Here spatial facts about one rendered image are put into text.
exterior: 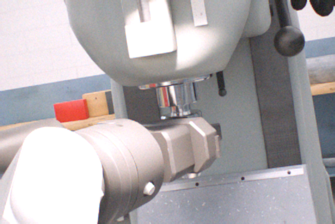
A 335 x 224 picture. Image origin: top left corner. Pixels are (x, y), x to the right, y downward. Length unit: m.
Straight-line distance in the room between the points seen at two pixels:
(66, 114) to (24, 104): 0.83
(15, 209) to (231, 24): 0.28
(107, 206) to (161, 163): 0.07
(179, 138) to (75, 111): 3.95
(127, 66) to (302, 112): 0.52
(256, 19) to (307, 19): 4.13
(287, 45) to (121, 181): 0.20
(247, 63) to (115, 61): 0.47
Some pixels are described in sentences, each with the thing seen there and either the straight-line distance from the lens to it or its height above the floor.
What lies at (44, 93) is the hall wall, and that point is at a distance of 5.16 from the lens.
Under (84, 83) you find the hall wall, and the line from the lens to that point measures 5.03.
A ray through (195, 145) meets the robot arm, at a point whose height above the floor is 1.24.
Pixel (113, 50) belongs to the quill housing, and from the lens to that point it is 0.54.
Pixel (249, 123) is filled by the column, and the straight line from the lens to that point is 1.00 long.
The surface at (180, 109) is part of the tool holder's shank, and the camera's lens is 0.61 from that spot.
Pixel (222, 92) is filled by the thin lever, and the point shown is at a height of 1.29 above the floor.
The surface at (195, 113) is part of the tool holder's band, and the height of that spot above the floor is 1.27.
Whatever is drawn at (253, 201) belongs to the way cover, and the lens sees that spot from 1.00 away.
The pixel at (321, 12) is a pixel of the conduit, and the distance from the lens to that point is 0.87.
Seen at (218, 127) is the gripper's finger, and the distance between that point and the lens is 0.63.
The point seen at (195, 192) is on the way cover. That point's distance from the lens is 1.01.
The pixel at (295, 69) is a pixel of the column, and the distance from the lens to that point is 0.99.
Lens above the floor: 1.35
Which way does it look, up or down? 7 degrees down
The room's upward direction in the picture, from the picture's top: 10 degrees counter-clockwise
